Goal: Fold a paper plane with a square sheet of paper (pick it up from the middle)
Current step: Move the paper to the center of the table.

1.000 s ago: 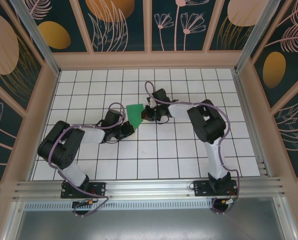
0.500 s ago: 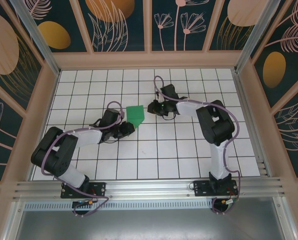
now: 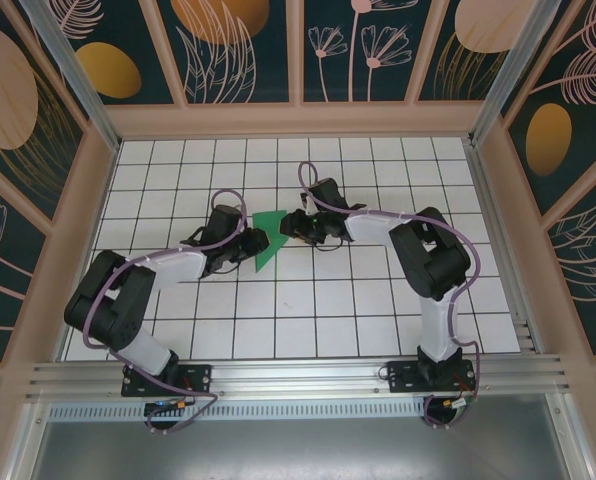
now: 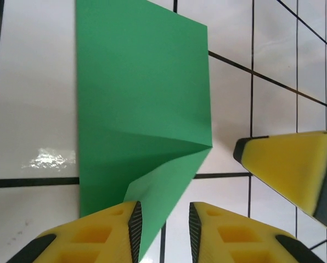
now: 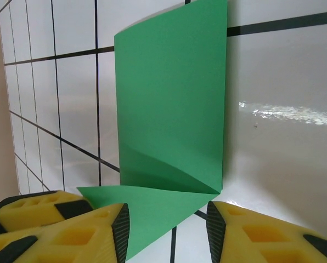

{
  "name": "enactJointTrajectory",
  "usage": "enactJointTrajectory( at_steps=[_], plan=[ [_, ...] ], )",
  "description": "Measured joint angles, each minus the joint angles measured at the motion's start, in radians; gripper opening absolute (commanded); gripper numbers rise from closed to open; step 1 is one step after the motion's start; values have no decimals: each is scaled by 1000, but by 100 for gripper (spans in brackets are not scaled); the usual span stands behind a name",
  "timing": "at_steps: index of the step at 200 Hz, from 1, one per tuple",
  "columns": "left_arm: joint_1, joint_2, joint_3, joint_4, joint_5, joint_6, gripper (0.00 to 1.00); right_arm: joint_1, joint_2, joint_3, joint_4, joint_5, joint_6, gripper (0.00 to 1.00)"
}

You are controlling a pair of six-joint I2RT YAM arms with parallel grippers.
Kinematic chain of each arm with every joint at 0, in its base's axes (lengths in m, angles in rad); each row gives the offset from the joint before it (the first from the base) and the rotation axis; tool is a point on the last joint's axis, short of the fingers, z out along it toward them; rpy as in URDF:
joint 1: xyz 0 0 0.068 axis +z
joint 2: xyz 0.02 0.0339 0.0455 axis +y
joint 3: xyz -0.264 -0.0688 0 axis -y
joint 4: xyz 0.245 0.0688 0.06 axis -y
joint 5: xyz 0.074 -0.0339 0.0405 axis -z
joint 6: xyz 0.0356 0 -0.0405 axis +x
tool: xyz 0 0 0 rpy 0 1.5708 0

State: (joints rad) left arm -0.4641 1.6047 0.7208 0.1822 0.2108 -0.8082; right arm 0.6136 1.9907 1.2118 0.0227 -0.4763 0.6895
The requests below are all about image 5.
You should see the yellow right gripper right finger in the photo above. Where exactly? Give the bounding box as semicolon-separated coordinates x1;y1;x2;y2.
206;201;327;263

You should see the green paper sheet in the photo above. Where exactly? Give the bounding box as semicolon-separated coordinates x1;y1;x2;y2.
76;0;229;262

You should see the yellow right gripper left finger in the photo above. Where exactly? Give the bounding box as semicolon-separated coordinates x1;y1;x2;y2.
0;202;131;263

